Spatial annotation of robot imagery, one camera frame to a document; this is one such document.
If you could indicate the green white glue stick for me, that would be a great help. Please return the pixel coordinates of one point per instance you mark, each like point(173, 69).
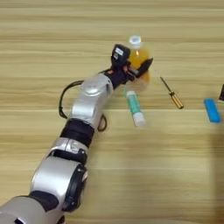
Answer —
point(134, 106)

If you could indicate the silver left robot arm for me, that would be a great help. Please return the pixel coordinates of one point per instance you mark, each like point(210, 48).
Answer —
point(90, 99)

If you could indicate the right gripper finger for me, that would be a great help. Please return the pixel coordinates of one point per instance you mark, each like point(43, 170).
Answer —
point(222, 93)

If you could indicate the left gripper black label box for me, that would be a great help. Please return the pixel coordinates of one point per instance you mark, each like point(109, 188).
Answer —
point(120, 57)

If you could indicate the blue plastic bar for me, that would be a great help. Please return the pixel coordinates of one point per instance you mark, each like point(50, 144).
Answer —
point(212, 110)

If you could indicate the orange juice bottle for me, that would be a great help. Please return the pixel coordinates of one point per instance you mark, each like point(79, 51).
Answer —
point(140, 57)

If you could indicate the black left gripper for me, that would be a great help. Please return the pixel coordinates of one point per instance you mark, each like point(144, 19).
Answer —
point(118, 76)

